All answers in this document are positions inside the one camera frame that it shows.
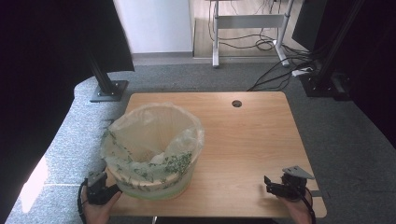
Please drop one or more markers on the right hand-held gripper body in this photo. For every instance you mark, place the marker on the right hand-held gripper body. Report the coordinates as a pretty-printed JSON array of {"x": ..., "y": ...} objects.
[{"x": 294, "y": 183}]

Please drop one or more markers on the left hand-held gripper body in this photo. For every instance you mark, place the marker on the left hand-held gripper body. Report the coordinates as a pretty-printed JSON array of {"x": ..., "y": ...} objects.
[{"x": 96, "y": 188}]

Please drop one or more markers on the pale green trash bin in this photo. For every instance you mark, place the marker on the pale green trash bin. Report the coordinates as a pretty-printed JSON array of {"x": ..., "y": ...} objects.
[{"x": 162, "y": 189}]

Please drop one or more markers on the bin with clear plastic bag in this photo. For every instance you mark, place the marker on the bin with clear plastic bag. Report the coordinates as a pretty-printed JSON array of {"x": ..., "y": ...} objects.
[{"x": 149, "y": 146}]

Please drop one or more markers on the person's left hand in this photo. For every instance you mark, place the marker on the person's left hand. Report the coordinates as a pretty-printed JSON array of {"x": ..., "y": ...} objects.
[{"x": 99, "y": 213}]

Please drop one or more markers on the person's right hand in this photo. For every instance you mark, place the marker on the person's right hand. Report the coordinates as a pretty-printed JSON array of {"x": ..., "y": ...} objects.
[{"x": 297, "y": 211}]

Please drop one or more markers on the black metal stand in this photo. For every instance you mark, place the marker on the black metal stand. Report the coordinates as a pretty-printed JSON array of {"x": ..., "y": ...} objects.
[
  {"x": 330, "y": 77},
  {"x": 107, "y": 87}
]

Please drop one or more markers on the white power strip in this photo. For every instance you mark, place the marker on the white power strip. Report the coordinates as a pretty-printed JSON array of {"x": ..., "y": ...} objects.
[{"x": 301, "y": 72}]

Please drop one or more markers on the black curtain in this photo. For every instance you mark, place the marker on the black curtain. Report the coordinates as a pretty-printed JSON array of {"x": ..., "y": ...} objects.
[
  {"x": 40, "y": 77},
  {"x": 376, "y": 62}
]

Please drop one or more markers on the white desk frame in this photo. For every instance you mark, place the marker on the white desk frame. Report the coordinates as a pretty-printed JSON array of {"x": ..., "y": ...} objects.
[{"x": 249, "y": 21}]

